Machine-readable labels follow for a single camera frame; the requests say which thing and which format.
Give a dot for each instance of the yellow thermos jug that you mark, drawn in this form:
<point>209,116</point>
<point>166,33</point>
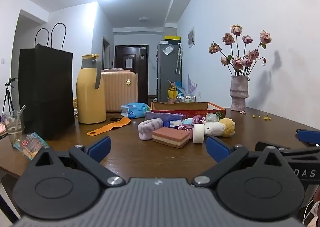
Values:
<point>90,97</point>

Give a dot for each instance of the white straw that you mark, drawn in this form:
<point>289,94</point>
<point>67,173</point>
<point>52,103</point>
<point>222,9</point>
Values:
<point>21,110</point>

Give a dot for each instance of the red cardboard box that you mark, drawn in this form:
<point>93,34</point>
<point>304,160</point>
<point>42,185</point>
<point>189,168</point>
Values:
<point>175,111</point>

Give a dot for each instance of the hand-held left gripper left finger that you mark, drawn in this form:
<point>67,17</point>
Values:
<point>101,148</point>

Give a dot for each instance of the person's right hand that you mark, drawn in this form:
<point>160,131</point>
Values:
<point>318,195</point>

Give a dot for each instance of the clear glass cup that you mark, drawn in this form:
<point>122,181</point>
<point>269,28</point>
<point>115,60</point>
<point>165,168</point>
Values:
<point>12,127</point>

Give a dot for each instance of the pink suitcase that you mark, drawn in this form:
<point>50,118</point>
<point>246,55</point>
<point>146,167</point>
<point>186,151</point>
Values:
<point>120,89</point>

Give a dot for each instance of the yellow box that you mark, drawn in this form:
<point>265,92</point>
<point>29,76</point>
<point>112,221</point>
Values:
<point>172,38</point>

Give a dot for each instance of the dried pink roses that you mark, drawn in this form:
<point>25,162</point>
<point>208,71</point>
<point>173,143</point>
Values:
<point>238,62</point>

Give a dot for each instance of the yellow flower crumbs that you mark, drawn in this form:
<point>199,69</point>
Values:
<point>265,117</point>

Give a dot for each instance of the blue snack packet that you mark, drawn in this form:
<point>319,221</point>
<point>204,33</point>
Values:
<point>28,145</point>

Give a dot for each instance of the light blue plush toy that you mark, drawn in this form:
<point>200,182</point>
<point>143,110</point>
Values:
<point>187,122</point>

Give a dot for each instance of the blue wet wipes pack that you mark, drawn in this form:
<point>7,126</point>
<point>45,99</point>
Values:
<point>135,110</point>

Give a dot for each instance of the pink textured vase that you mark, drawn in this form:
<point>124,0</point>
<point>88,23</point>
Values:
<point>239,92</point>

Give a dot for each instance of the pink fluffy headband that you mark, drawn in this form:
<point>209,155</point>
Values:
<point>147,129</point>

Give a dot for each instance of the blue tissue packet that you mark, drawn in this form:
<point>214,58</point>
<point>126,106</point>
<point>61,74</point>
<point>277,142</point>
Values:
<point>175,124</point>

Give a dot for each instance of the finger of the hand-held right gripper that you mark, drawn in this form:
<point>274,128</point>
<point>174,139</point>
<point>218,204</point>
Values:
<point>308,135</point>
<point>300,153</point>

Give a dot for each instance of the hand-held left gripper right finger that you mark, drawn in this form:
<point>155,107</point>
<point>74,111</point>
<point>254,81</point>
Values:
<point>216,149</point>

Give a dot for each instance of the pink satin bow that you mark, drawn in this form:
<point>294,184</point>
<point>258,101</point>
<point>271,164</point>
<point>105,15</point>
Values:
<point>198,119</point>

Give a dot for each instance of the grey side door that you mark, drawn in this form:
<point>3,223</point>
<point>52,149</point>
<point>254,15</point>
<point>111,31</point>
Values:
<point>106,54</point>

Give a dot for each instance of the grey refrigerator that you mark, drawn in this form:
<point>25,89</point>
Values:
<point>168,72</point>

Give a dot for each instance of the black tripod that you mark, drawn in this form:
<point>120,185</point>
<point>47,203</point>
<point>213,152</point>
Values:
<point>12,79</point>

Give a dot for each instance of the black paper bag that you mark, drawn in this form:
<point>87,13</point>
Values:
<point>45,92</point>

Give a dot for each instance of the folded white umbrella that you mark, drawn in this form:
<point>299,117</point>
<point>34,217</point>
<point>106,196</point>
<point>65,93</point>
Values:
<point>179,57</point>

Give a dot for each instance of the white wall panel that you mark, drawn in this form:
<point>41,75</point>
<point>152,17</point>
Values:
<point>191,37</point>

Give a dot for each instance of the small black object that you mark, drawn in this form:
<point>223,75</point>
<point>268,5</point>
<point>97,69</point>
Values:
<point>115,119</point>

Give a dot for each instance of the dark brown door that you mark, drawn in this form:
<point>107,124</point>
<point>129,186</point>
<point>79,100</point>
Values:
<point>131,77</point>

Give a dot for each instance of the pink layered sponge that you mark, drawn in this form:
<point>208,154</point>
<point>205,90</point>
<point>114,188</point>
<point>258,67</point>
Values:
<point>172,135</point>

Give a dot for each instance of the clear squishy bag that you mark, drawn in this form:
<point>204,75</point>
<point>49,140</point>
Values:
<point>212,117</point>

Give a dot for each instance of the white and yellow plush sheep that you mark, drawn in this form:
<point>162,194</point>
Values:
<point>215,128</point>

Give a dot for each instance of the purple cloth pouch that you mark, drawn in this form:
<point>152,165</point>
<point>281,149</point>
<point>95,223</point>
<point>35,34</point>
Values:
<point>160,117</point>

